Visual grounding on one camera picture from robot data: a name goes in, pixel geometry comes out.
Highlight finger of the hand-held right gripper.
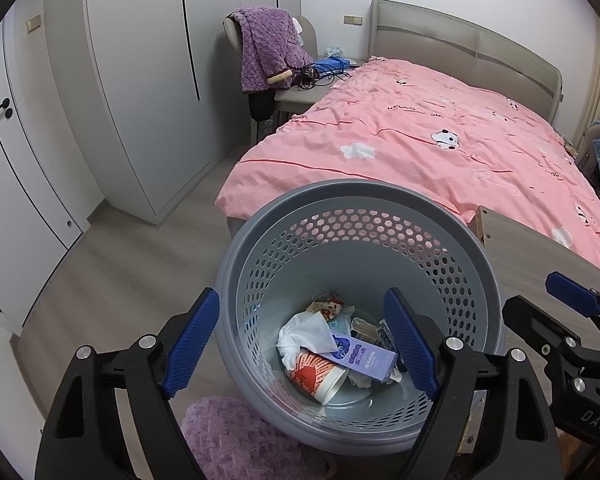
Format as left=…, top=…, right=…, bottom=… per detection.
left=545, top=271, right=600, bottom=321
left=502, top=294, right=588, bottom=366

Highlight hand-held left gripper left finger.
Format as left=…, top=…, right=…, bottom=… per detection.
left=34, top=287, right=221, bottom=480

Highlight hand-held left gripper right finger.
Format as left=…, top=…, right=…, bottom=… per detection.
left=382, top=287, right=565, bottom=480

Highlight purple cardboard box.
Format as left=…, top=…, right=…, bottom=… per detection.
left=327, top=331, right=400, bottom=385

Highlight beige red snack wrapper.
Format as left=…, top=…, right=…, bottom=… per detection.
left=306, top=290, right=348, bottom=321

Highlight red and white paper cup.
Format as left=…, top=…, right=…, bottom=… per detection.
left=286, top=351, right=351, bottom=406

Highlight white cloth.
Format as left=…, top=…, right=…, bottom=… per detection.
left=276, top=311, right=341, bottom=371

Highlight grey perforated plastic basket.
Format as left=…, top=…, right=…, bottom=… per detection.
left=214, top=178, right=507, bottom=457

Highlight purple fluffy rug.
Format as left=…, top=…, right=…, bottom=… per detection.
left=180, top=396, right=331, bottom=480

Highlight pink panda print duvet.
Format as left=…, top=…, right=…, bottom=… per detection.
left=215, top=57, right=600, bottom=281

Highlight white door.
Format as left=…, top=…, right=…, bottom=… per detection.
left=0, top=15, right=91, bottom=341

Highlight white wardrobe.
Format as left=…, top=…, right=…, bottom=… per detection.
left=45, top=0, right=301, bottom=226

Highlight grey chair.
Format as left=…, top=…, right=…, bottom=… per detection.
left=223, top=10, right=331, bottom=146

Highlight grey padded bed headboard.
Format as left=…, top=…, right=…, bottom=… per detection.
left=369, top=0, right=565, bottom=133

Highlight blue flat device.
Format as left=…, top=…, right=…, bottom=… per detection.
left=312, top=57, right=353, bottom=75

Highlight purple fleece blanket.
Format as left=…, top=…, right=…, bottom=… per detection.
left=235, top=6, right=315, bottom=93

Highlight black cables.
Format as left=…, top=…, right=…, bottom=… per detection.
left=292, top=62, right=353, bottom=92

